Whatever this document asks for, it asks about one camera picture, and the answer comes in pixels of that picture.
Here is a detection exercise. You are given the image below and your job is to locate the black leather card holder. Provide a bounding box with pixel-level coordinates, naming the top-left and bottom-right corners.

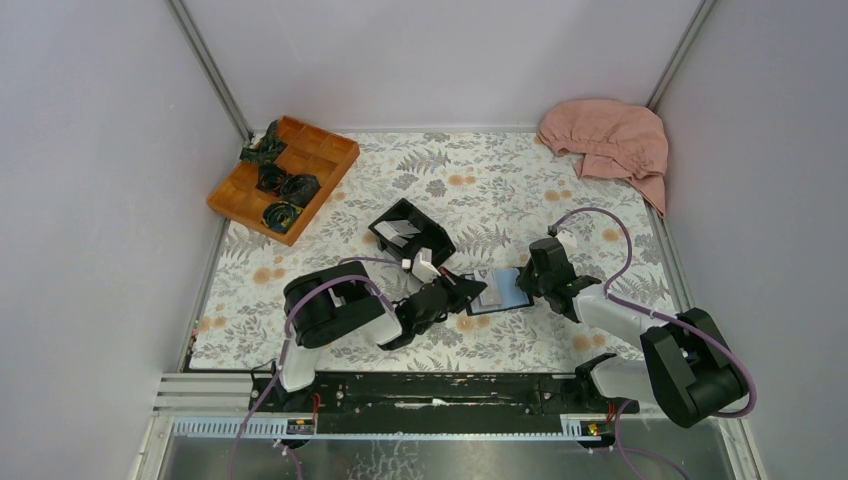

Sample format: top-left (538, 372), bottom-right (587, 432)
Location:
top-left (461, 267), bottom-right (534, 316)

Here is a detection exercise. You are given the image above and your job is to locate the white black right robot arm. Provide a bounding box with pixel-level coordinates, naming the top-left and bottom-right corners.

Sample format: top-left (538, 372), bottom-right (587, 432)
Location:
top-left (516, 238), bottom-right (754, 428)

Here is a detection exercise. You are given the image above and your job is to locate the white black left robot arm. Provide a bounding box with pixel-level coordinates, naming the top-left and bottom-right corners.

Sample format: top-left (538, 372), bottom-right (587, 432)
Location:
top-left (271, 258), bottom-right (487, 411)

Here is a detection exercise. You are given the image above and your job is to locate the black plastic card box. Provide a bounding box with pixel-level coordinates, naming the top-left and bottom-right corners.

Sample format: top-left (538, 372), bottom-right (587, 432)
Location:
top-left (368, 198), bottom-right (456, 267)

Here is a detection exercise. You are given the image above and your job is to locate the white card stack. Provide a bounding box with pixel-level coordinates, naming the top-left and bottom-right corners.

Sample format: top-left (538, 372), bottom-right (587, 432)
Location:
top-left (376, 219), bottom-right (421, 247)

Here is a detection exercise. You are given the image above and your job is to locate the floral table mat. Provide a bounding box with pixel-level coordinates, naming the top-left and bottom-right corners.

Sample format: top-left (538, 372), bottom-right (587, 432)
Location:
top-left (188, 133), bottom-right (676, 372)

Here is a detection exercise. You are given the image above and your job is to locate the pink cloth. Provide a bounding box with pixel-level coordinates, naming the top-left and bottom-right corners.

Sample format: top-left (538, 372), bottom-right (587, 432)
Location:
top-left (537, 99), bottom-right (669, 216)

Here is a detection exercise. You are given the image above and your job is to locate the black rolled sock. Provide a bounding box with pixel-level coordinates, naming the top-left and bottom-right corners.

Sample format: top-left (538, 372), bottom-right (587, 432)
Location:
top-left (280, 174), bottom-right (321, 208)

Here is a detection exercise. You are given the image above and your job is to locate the green patterned rolled sock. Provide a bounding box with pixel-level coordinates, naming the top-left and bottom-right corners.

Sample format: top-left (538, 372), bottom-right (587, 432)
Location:
top-left (261, 200), bottom-right (303, 234)

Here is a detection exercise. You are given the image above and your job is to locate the orange compartment tray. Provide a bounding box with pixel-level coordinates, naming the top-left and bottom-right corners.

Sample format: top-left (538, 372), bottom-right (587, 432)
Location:
top-left (207, 116), bottom-right (360, 246)

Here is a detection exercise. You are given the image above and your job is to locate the dark patterned rolled sock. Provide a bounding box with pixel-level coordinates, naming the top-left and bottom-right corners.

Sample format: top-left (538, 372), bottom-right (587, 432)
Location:
top-left (239, 120), bottom-right (288, 165)

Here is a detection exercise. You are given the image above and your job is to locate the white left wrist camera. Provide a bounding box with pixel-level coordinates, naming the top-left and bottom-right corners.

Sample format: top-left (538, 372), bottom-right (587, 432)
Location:
top-left (401, 247), bottom-right (440, 284)

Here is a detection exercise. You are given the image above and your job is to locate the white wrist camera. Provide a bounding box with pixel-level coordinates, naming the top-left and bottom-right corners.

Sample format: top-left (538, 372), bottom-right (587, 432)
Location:
top-left (401, 247), bottom-right (440, 284)
top-left (548, 225), bottom-right (578, 252)

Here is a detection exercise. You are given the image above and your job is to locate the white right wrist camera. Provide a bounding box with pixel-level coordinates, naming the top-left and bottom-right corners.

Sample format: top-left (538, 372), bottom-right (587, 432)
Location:
top-left (548, 225), bottom-right (578, 252)

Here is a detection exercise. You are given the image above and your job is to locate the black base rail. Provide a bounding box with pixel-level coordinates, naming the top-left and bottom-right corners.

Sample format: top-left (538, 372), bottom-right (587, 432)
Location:
top-left (248, 372), bottom-right (639, 435)

